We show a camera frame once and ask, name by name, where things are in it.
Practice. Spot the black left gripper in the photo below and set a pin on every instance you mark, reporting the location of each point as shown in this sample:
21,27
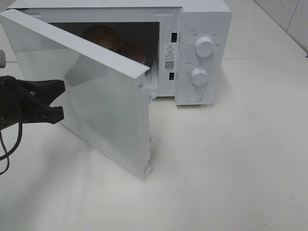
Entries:
18,97

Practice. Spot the white microwave door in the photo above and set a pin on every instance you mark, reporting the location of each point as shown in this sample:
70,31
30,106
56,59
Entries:
106,99

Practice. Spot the toy burger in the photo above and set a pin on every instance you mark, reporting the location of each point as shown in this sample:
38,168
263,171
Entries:
104,36

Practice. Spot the pink round plate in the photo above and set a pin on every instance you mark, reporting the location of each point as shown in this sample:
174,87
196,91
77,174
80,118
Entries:
133,51

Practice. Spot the round white door button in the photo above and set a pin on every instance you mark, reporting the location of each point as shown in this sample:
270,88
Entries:
195,96

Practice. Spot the white warning label sticker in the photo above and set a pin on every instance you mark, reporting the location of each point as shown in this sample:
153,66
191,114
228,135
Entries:
170,54

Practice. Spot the white microwave oven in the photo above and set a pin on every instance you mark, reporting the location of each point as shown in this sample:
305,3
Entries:
162,21

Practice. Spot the white lower timer knob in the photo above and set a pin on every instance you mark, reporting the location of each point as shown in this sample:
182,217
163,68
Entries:
199,76

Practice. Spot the white upper power knob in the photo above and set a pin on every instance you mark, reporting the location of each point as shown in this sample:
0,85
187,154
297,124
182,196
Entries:
204,46

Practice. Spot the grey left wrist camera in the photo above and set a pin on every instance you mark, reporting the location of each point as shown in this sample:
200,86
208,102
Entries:
3,61

